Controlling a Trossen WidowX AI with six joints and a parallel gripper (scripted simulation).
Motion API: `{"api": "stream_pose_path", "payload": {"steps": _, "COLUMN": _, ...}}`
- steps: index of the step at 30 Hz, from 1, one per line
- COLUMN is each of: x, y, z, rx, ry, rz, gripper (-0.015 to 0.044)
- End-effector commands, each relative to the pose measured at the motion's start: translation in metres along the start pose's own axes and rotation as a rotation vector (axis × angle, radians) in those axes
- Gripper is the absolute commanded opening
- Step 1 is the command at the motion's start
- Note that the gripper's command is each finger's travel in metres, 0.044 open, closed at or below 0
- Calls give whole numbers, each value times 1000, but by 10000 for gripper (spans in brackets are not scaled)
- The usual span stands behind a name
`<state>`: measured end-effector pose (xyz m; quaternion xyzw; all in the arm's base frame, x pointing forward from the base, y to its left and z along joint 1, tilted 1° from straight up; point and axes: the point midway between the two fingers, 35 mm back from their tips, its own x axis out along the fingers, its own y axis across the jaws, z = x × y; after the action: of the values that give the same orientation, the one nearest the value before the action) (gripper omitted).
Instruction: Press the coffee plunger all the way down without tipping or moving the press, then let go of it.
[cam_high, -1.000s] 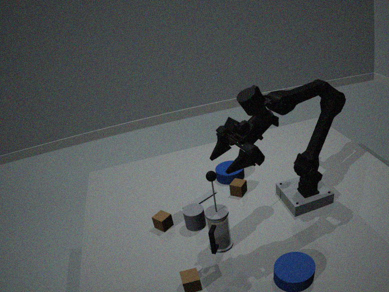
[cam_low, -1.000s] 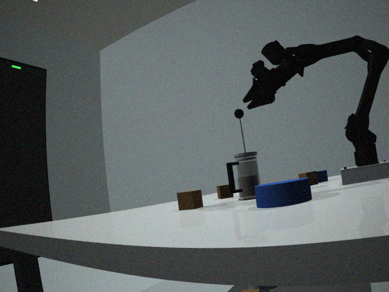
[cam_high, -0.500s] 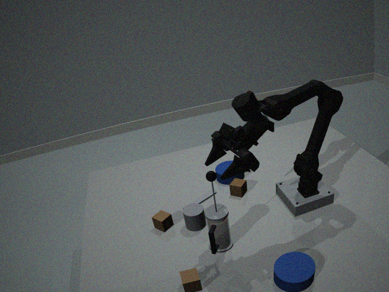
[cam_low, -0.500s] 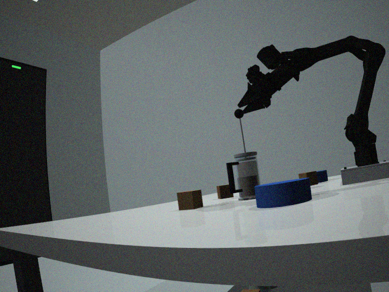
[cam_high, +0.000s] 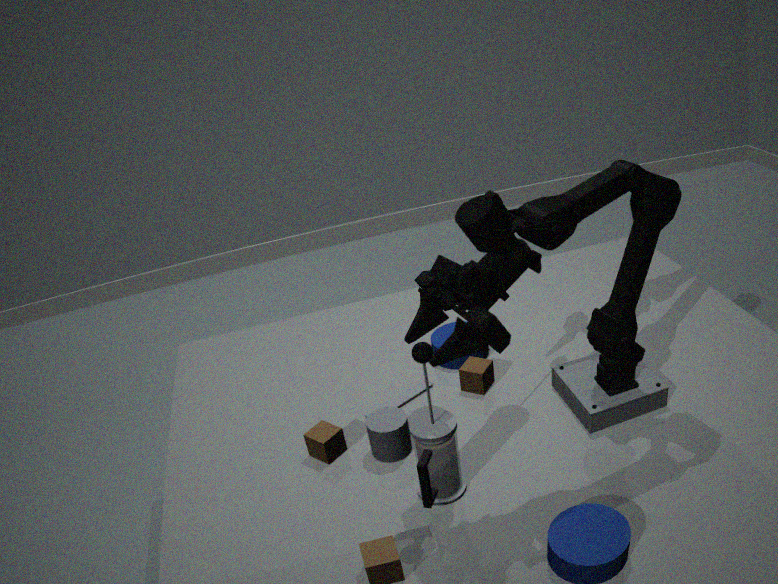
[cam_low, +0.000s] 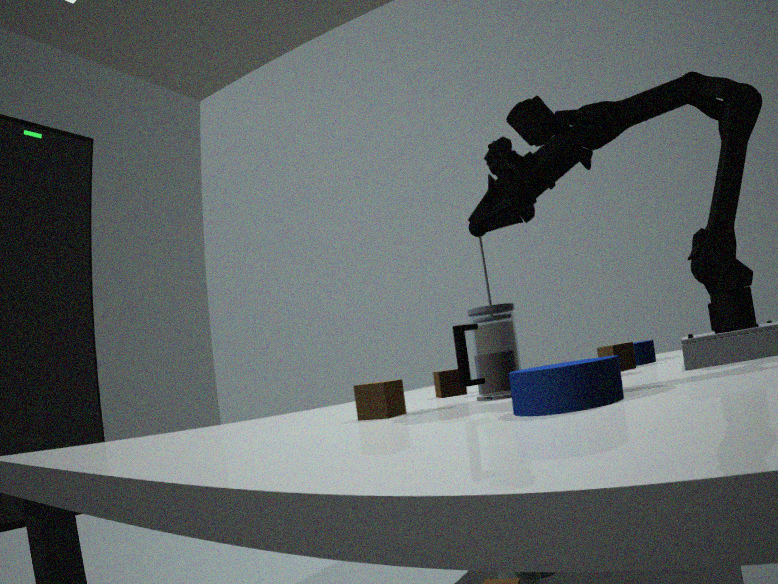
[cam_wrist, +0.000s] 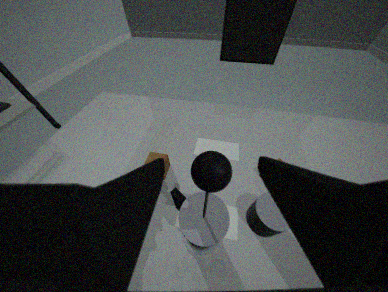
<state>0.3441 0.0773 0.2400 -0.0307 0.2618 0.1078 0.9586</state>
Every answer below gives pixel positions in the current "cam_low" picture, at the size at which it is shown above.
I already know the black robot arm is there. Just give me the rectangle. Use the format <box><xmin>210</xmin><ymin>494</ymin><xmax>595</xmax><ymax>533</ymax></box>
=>
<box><xmin>506</xmin><ymin>72</ymin><xmax>762</xmax><ymax>334</ymax></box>

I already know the brown cube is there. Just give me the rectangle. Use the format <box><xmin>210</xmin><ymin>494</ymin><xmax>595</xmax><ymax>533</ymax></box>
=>
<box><xmin>433</xmin><ymin>369</ymin><xmax>467</xmax><ymax>398</ymax></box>
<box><xmin>597</xmin><ymin>342</ymin><xmax>636</xmax><ymax>372</ymax></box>
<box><xmin>482</xmin><ymin>578</ymin><xmax>521</xmax><ymax>584</ymax></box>
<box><xmin>353</xmin><ymin>379</ymin><xmax>407</xmax><ymax>421</ymax></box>

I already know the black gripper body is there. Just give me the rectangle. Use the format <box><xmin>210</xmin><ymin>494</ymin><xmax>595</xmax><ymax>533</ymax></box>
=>
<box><xmin>489</xmin><ymin>151</ymin><xmax>560</xmax><ymax>223</ymax></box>

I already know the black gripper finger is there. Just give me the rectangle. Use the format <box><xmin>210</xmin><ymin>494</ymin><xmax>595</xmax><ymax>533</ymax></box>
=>
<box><xmin>468</xmin><ymin>174</ymin><xmax>516</xmax><ymax>225</ymax></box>
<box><xmin>485</xmin><ymin>208</ymin><xmax>523</xmax><ymax>232</ymax></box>

